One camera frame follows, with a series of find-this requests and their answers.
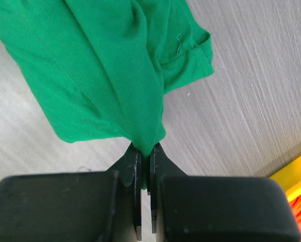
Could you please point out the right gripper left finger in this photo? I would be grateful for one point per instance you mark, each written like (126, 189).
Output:
(78, 206)

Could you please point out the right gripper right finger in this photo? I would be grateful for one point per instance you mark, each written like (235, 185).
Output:
(216, 208)

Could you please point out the green t-shirt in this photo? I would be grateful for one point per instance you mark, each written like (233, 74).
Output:
(100, 69)

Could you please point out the yellow plastic bin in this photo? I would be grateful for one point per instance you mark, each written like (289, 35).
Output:
(289, 178)

